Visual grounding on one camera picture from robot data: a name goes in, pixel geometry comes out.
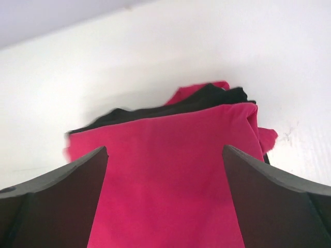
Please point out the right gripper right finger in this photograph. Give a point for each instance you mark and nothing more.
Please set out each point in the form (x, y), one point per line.
(275, 208)

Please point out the pink t shirt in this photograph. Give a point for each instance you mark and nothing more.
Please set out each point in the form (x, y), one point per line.
(165, 183)

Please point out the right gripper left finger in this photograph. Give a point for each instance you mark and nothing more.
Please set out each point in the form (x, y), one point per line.
(56, 209)

